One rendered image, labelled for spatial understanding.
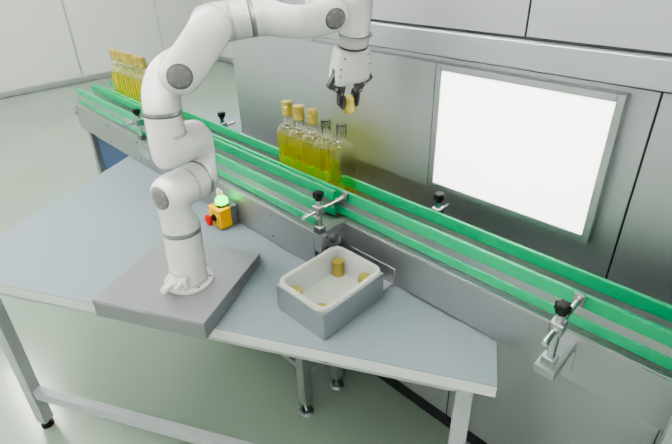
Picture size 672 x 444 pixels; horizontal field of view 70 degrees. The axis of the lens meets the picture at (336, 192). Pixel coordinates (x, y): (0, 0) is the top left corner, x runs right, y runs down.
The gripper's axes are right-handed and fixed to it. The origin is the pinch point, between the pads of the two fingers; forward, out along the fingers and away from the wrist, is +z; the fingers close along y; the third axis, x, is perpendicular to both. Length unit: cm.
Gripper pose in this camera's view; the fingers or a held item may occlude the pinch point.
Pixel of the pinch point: (348, 98)
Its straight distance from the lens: 129.0
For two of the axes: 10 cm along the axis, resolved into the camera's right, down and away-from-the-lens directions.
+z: -0.6, 7.5, 6.6
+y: -8.7, 2.9, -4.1
